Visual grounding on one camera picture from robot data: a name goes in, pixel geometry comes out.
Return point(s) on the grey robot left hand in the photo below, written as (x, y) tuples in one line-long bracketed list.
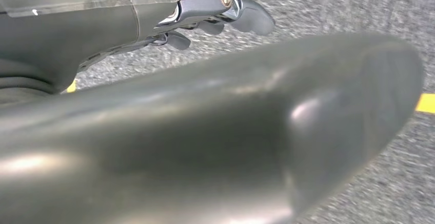
[(170, 130)]

